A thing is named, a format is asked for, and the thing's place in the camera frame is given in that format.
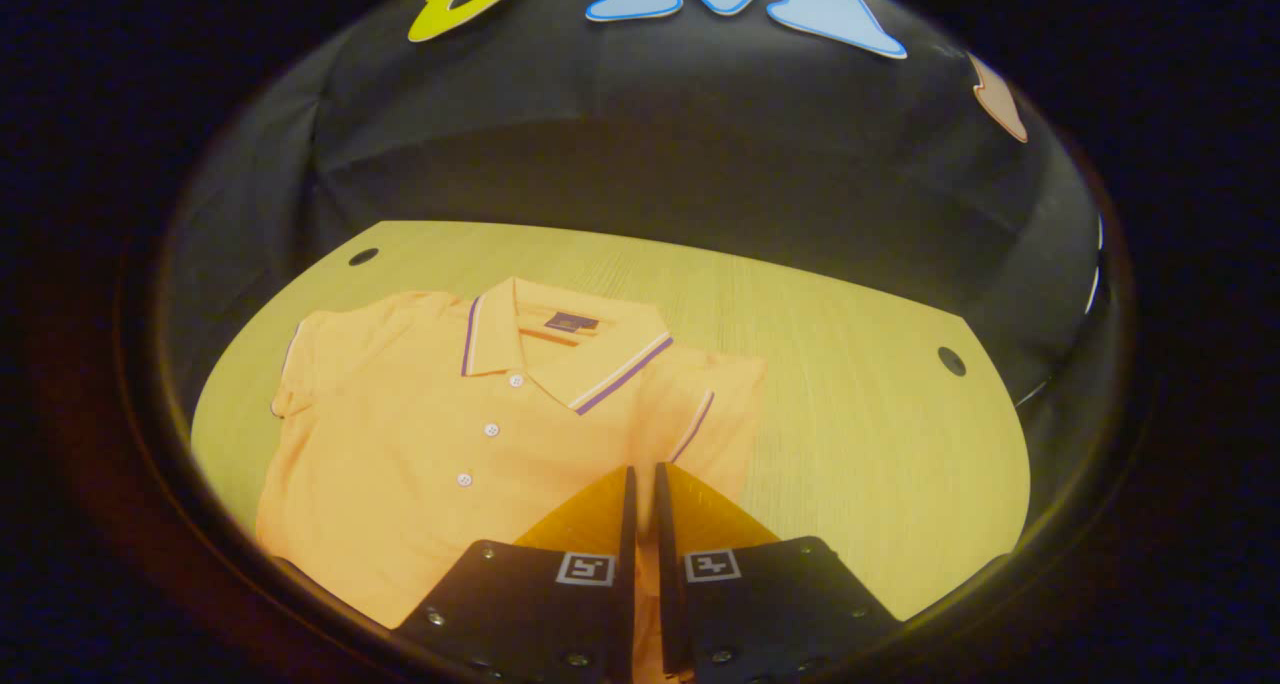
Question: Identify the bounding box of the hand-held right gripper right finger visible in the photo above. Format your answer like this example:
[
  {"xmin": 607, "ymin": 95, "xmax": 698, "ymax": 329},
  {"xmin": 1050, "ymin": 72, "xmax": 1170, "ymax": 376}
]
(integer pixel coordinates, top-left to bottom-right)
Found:
[{"xmin": 655, "ymin": 462, "xmax": 901, "ymax": 684}]

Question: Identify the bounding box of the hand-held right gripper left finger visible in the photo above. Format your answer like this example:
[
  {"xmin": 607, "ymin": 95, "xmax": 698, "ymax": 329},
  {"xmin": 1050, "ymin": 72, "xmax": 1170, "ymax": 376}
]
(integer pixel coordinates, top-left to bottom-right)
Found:
[{"xmin": 393, "ymin": 466, "xmax": 639, "ymax": 684}]

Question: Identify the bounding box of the orange T-shirt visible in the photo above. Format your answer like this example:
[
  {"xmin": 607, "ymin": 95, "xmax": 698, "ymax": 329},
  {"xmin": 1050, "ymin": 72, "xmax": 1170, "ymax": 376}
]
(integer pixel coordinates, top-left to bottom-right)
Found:
[{"xmin": 255, "ymin": 277, "xmax": 769, "ymax": 684}]

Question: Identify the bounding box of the black backdrop cloth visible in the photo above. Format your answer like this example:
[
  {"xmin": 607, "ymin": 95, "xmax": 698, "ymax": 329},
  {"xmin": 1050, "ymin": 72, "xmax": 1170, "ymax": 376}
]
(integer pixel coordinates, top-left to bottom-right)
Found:
[{"xmin": 160, "ymin": 0, "xmax": 1113, "ymax": 555}]

